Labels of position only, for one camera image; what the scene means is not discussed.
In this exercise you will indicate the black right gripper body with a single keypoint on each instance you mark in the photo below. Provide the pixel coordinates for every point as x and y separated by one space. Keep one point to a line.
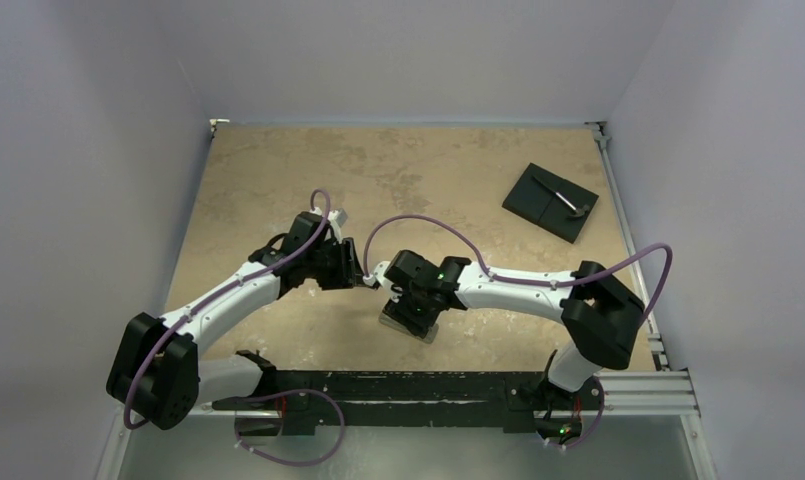
411 315

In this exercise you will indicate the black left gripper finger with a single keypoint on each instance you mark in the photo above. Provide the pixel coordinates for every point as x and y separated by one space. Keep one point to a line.
350 261
363 281

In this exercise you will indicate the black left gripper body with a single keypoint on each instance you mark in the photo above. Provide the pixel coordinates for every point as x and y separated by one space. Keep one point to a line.
326 264

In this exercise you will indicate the white remote control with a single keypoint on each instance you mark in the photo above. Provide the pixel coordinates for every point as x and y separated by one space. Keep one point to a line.
426 336

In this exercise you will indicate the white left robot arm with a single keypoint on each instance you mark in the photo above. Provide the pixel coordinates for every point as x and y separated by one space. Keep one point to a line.
158 372

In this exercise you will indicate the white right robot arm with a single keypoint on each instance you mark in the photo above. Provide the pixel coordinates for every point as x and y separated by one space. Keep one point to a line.
601 315

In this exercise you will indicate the black flat tray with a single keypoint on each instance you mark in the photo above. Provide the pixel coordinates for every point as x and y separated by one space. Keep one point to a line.
533 203

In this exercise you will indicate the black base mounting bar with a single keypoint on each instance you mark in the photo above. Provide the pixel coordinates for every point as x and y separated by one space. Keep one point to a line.
301 401

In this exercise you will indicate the black metal tool on tray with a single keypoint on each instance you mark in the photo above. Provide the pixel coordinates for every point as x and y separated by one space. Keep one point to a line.
575 211

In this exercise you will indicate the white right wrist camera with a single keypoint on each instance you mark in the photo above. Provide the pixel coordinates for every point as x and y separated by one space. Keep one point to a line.
377 277

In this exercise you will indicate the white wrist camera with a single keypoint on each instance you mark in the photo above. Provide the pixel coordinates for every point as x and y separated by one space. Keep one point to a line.
337 219
377 277

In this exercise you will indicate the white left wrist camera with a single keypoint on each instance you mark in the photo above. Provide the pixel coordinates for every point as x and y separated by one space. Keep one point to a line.
337 219

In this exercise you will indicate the aluminium frame rail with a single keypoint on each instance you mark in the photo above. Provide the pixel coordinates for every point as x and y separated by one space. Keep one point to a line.
655 341

